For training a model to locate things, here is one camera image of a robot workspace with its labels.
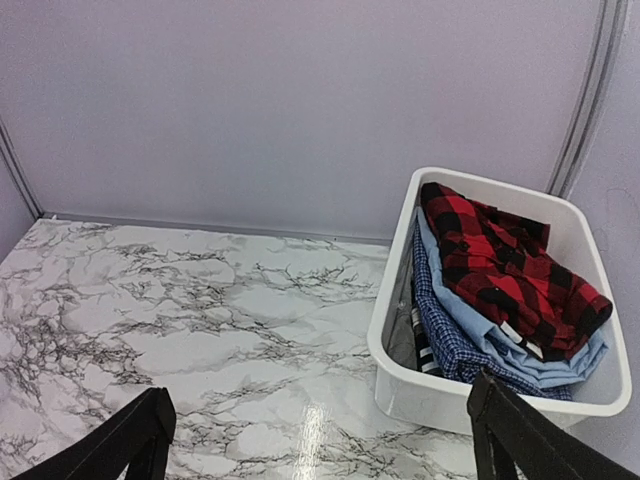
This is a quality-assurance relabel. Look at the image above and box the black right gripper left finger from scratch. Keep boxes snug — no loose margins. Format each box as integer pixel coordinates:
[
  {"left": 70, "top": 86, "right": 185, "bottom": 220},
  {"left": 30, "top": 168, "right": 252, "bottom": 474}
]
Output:
[{"left": 23, "top": 387, "right": 176, "bottom": 479}]

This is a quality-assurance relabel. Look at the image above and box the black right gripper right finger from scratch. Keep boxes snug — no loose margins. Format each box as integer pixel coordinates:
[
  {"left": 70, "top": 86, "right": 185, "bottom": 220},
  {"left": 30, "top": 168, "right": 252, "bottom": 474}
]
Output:
[{"left": 467, "top": 371, "right": 638, "bottom": 479}]

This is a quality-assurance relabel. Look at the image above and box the red black plaid shirt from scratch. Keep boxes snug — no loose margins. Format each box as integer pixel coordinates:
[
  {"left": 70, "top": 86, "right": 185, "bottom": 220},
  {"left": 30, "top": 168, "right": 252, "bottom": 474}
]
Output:
[{"left": 420, "top": 182, "right": 613, "bottom": 361}]

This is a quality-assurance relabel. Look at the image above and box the white plastic laundry bin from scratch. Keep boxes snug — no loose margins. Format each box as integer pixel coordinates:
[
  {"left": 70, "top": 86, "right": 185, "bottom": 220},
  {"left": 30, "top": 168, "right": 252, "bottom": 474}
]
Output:
[{"left": 367, "top": 167, "right": 632, "bottom": 435}]

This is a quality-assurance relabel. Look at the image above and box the light blue shirt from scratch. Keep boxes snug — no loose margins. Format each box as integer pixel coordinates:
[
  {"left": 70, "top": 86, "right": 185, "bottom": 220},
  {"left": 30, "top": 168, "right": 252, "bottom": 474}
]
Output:
[{"left": 416, "top": 212, "right": 609, "bottom": 389}]

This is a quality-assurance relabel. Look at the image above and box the blue white checked shirt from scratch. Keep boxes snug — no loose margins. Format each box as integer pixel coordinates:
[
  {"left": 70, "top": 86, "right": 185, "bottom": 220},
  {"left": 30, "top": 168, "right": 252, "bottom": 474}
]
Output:
[{"left": 412, "top": 227, "right": 572, "bottom": 401}]

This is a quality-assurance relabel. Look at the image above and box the grey shirt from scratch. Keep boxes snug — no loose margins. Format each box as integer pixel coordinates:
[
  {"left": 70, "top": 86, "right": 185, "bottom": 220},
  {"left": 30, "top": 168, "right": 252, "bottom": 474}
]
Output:
[{"left": 387, "top": 290, "right": 416, "bottom": 370}]

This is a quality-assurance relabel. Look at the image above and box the right aluminium corner post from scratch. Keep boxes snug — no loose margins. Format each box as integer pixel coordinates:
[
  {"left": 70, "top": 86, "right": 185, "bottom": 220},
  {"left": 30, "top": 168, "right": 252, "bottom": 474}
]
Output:
[{"left": 546, "top": 0, "right": 631, "bottom": 198}]

